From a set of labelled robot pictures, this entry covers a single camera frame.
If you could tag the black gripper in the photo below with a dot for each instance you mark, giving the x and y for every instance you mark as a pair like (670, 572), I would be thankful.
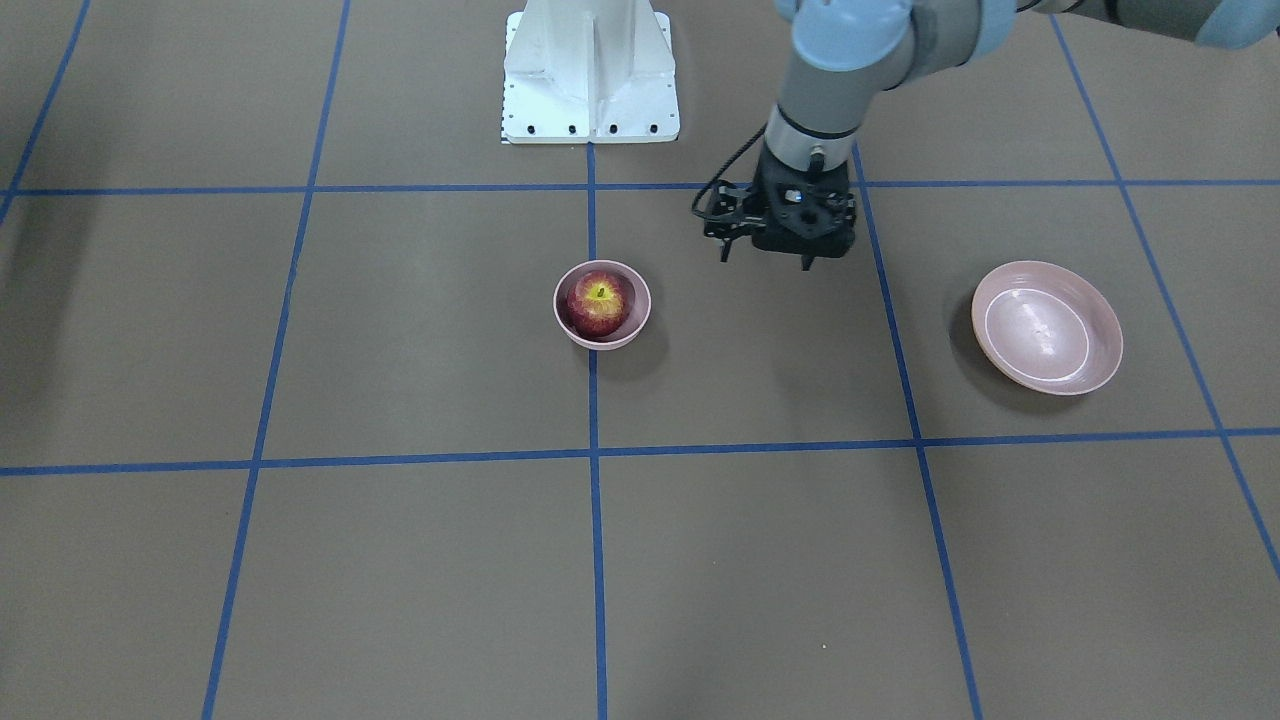
(764, 199)

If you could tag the pink plate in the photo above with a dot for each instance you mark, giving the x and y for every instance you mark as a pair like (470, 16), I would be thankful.
(1047, 328)

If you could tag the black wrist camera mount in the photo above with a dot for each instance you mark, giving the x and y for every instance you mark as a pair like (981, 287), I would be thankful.
(810, 221)

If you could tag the red apple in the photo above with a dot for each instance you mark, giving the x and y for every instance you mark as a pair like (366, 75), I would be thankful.
(598, 303)

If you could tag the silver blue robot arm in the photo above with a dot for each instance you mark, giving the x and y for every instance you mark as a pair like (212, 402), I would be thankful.
(844, 53)

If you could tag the pink bowl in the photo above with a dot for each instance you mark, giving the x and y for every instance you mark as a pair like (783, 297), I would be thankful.
(640, 309)

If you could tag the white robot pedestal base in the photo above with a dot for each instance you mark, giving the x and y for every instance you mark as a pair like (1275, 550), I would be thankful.
(579, 72)

